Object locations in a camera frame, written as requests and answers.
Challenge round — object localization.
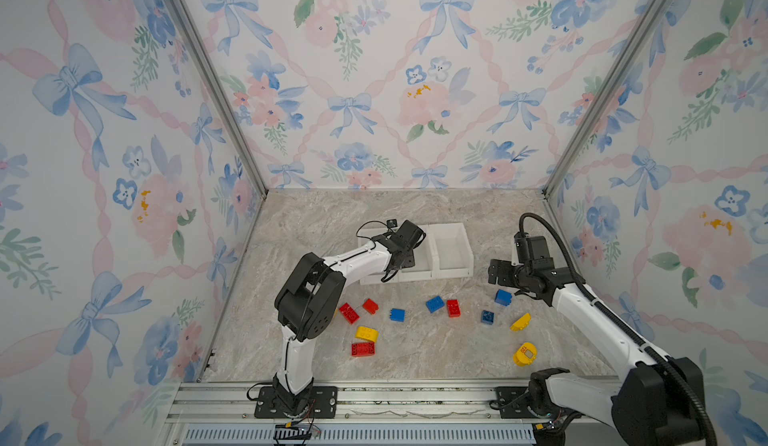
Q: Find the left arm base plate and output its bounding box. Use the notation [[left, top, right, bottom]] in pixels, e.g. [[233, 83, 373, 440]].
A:
[[254, 385, 338, 420]]

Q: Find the black corrugated cable conduit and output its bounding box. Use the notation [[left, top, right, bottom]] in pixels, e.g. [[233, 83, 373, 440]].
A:
[[518, 212, 719, 446]]

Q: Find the long red lego brick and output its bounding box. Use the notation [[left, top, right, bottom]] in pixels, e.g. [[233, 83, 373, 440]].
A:
[[338, 303, 360, 325]]

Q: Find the red lego brick front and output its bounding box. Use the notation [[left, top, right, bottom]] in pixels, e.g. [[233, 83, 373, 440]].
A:
[[350, 342, 376, 357]]

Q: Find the dark blue lego brick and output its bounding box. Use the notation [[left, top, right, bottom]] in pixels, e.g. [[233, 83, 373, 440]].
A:
[[481, 310, 495, 325]]

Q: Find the yellow curved lego piece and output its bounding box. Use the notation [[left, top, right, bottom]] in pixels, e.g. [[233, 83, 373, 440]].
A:
[[510, 313, 532, 332]]

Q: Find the small red lego brick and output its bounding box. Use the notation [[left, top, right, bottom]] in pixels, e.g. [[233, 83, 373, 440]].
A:
[[362, 298, 379, 315]]

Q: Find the aluminium mounting rail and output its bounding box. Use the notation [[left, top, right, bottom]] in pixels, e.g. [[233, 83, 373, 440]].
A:
[[155, 379, 623, 445]]

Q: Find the white three-compartment bin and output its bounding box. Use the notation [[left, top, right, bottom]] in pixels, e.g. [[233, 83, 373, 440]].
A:
[[390, 222, 474, 283]]

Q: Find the yellow printed lego piece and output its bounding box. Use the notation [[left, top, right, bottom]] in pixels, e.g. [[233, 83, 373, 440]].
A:
[[513, 342, 538, 367]]

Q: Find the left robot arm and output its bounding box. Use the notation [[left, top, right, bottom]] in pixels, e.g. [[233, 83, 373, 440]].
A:
[[273, 220, 427, 403]]

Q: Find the red lego brick right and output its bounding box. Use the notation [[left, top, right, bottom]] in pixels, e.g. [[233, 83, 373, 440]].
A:
[[446, 299, 461, 318]]

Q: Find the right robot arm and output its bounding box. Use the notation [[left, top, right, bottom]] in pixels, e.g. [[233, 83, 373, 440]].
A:
[[488, 232, 718, 445]]

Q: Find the yellow lego brick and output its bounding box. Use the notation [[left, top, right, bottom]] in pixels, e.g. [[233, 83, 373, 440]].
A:
[[355, 326, 379, 343]]

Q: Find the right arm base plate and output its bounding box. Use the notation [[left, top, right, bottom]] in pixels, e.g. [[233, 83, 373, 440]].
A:
[[489, 386, 573, 422]]

